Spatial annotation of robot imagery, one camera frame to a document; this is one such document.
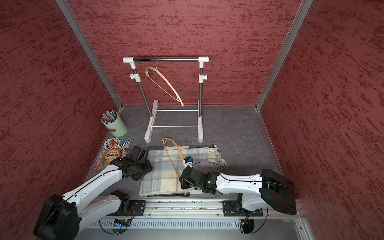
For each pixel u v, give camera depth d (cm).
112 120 92
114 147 96
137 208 74
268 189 47
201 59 73
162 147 95
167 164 88
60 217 39
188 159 72
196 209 76
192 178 59
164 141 96
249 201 59
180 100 78
